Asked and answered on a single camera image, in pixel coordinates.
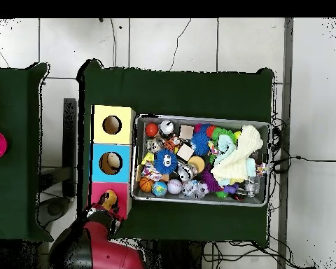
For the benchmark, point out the tan plush lion toy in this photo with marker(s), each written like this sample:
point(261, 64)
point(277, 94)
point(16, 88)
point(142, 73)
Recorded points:
point(110, 200)

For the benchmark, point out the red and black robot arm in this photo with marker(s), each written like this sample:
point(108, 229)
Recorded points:
point(114, 252)

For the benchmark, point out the wooden box with three holes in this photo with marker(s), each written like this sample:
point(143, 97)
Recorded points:
point(112, 138)

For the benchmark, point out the small orange basketball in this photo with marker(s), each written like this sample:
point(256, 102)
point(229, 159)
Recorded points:
point(146, 185)

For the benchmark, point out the globe print ball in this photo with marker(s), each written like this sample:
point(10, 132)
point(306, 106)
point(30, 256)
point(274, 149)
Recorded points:
point(159, 189)

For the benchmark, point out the white baseball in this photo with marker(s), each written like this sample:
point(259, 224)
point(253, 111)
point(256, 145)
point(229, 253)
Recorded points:
point(174, 187)

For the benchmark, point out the blue spiky ball with eyes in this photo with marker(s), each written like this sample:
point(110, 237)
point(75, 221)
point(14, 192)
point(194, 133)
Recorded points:
point(165, 165)

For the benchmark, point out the dark green side tablecloth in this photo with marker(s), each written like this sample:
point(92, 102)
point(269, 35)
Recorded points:
point(14, 182)

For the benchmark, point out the plain orange ball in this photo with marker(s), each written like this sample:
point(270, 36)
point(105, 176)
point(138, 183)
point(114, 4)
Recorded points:
point(151, 129)

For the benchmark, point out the tiger plush toy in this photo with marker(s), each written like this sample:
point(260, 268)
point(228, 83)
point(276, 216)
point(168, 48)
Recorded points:
point(172, 144)

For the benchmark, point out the plain wooden cube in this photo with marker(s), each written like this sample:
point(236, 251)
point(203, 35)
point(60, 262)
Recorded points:
point(185, 152)

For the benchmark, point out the mint green cloth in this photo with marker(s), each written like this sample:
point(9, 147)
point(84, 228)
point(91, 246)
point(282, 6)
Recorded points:
point(225, 145)

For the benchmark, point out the cream knitted cloth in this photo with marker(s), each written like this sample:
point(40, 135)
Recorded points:
point(235, 165)

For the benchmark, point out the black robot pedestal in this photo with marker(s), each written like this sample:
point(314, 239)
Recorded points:
point(176, 257)

